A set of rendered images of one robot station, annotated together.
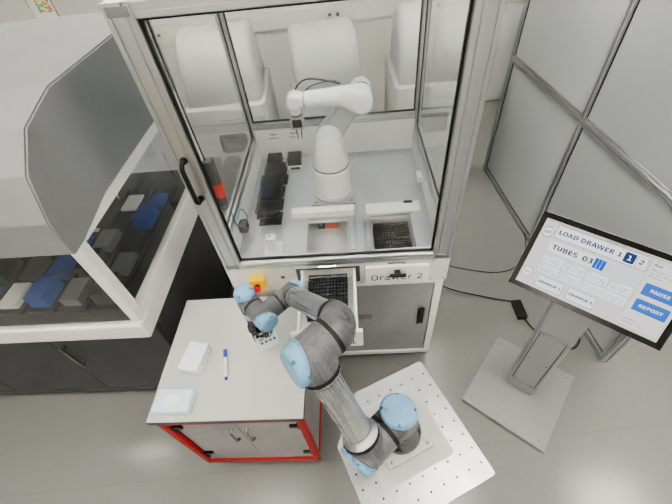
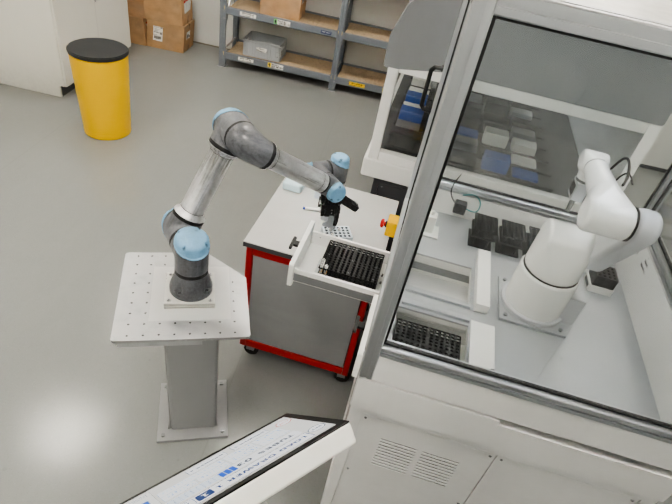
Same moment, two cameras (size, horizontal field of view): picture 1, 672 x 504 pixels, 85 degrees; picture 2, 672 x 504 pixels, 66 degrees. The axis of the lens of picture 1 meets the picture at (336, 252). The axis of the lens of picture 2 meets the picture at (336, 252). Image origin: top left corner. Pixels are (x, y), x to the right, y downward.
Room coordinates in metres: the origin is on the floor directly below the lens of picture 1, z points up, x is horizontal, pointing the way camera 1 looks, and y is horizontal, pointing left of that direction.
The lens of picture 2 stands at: (0.91, -1.46, 2.16)
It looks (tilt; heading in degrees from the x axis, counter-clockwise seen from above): 39 degrees down; 91
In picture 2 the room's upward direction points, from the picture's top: 12 degrees clockwise
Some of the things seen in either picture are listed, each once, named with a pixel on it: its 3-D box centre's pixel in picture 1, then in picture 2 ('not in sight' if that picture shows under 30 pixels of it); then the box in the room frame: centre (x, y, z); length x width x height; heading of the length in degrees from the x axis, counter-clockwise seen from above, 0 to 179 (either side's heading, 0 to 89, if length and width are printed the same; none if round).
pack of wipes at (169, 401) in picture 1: (174, 401); (296, 180); (0.61, 0.71, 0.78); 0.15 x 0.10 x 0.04; 83
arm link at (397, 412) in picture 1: (397, 416); (191, 250); (0.40, -0.13, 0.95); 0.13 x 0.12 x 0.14; 127
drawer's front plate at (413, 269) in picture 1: (396, 273); (365, 333); (1.04, -0.26, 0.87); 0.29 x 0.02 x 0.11; 85
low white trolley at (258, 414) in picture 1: (257, 386); (316, 279); (0.81, 0.48, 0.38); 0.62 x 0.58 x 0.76; 85
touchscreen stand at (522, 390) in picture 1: (546, 348); not in sight; (0.76, -0.95, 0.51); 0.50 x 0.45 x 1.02; 136
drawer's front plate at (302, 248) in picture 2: (327, 338); (301, 251); (0.75, 0.08, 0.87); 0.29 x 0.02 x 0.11; 85
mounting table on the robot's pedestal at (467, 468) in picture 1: (401, 443); (185, 303); (0.38, -0.15, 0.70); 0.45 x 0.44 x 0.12; 19
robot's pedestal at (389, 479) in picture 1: (395, 459); (192, 357); (0.40, -0.15, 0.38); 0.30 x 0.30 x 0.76; 19
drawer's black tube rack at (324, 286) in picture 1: (328, 298); (351, 267); (0.95, 0.06, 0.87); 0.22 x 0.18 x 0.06; 175
